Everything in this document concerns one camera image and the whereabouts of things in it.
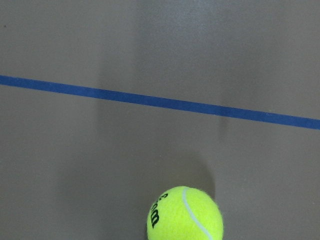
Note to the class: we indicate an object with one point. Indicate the yellow tennis ball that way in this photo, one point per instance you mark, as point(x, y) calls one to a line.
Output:
point(184, 213)

